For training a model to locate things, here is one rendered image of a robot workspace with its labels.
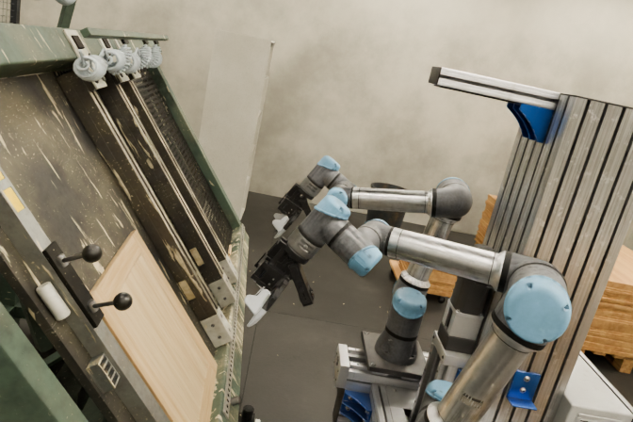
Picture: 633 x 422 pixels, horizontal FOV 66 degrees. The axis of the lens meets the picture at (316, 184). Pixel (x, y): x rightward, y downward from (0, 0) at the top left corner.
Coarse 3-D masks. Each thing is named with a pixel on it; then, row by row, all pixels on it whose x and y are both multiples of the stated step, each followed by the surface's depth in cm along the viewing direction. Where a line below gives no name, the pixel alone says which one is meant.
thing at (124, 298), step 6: (120, 294) 100; (126, 294) 101; (90, 300) 106; (114, 300) 100; (120, 300) 100; (126, 300) 100; (132, 300) 102; (90, 306) 105; (96, 306) 105; (102, 306) 104; (114, 306) 100; (120, 306) 100; (126, 306) 100
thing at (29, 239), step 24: (0, 168) 98; (0, 192) 95; (0, 216) 96; (24, 216) 99; (24, 240) 98; (48, 240) 103; (48, 264) 100; (72, 312) 104; (96, 336) 106; (120, 360) 110; (120, 384) 110; (144, 384) 115; (144, 408) 112
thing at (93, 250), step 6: (90, 246) 97; (96, 246) 97; (84, 252) 96; (90, 252) 96; (96, 252) 97; (102, 252) 98; (60, 258) 102; (66, 258) 101; (72, 258) 100; (78, 258) 99; (84, 258) 96; (90, 258) 96; (96, 258) 97; (60, 264) 102; (66, 264) 102
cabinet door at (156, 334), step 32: (128, 256) 141; (96, 288) 118; (128, 288) 134; (160, 288) 154; (128, 320) 126; (160, 320) 144; (128, 352) 119; (160, 352) 135; (192, 352) 156; (160, 384) 127; (192, 384) 146; (192, 416) 137
